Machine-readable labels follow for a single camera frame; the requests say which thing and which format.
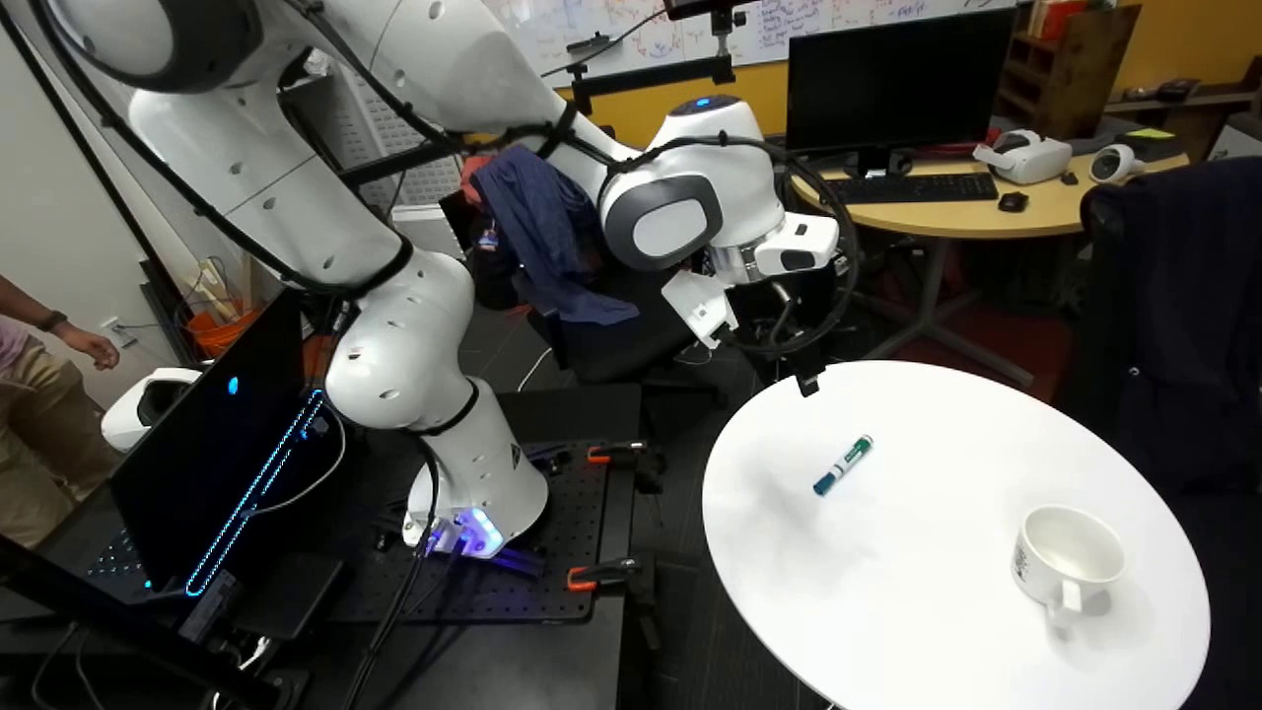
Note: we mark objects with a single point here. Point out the white ceramic mug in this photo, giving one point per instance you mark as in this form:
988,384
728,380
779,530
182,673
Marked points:
1065,552

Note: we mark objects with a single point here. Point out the person's tan trousers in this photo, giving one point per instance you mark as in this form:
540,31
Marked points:
46,435

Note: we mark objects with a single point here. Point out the black tripod bar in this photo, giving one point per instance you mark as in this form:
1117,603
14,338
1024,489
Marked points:
118,612

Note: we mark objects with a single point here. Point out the black office chair with cloth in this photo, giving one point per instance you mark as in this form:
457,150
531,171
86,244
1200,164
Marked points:
616,338

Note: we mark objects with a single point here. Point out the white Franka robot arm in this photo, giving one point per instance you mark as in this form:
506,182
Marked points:
394,327

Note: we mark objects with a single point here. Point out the black keyboard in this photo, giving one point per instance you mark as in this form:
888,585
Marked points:
907,185

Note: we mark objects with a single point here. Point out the round white table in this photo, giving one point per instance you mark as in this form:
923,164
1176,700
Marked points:
921,593

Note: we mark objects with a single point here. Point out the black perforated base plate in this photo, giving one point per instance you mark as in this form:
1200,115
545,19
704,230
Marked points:
524,603

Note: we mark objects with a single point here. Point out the white round device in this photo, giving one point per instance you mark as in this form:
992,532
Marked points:
139,406

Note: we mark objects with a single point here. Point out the large black office chair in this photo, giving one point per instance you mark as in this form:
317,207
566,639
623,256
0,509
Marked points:
1176,318

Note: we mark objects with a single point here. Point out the black open laptop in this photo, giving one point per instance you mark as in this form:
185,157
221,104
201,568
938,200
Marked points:
200,459

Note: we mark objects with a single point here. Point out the white VR headset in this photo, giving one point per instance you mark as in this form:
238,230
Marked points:
1024,156

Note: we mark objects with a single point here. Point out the curved wooden desk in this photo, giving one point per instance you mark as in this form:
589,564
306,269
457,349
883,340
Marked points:
961,217

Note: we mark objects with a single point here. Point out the person's hand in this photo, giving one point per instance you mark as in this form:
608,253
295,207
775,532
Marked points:
93,344

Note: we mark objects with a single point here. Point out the white pegboard panel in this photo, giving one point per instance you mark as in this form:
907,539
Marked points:
369,139

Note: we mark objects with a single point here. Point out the black computer monitor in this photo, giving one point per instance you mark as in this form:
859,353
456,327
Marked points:
892,81

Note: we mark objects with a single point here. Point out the black computer mouse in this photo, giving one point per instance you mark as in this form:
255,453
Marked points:
1011,202

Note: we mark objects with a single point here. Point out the blue cloth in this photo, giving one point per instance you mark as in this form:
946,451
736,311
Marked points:
545,240

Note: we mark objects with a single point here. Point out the black camera stand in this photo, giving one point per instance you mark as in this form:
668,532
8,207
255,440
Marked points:
656,64

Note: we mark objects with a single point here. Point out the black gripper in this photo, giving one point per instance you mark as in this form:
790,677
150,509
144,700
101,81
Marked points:
775,310

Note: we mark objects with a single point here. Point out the blue and white pen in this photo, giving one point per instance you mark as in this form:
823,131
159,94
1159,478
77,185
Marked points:
842,465

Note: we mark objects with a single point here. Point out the person's forearm with wristband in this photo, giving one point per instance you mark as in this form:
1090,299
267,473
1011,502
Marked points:
25,299

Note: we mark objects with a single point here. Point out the wooden shelf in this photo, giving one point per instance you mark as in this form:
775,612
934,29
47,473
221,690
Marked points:
1065,64

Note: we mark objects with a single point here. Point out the whiteboard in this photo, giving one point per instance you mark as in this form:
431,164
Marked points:
685,25

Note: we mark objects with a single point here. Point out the white VR controller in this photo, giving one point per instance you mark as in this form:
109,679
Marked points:
1114,164

